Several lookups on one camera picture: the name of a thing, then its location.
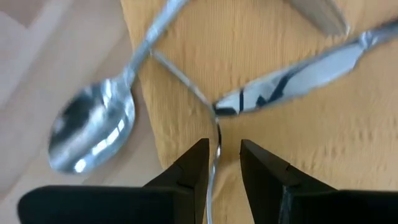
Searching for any silver fork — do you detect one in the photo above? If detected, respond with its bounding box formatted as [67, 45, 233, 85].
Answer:
[150, 49, 222, 224]

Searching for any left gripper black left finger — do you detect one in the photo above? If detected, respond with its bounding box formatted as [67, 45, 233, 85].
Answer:
[17, 138, 210, 224]

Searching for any silver spoon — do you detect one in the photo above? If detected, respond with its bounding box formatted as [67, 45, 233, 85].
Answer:
[47, 0, 190, 174]

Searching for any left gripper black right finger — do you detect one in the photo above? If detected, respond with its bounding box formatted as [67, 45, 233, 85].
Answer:
[239, 139, 398, 224]

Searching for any orange cloth towel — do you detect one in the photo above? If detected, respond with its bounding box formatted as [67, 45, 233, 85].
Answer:
[119, 0, 398, 224]

